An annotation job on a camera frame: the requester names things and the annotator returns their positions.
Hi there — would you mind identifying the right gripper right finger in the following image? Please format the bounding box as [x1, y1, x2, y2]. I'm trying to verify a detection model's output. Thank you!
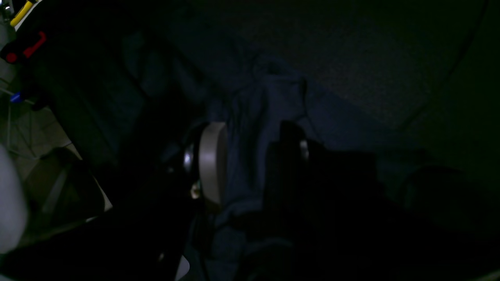
[266, 121, 309, 217]

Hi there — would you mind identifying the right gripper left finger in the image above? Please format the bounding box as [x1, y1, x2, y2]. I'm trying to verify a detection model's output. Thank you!
[182, 122, 227, 213]

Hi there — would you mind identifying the dark grey t-shirt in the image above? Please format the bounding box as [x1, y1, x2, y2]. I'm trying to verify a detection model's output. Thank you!
[110, 23, 424, 281]

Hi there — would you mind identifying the black table cloth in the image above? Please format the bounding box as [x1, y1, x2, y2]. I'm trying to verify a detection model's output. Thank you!
[16, 0, 499, 281]

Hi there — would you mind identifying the blue clamp far right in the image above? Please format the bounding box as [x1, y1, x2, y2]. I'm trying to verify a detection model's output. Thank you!
[10, 90, 29, 103]

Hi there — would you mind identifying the red clamp far right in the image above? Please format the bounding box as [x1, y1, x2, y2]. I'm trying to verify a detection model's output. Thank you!
[0, 31, 48, 64]

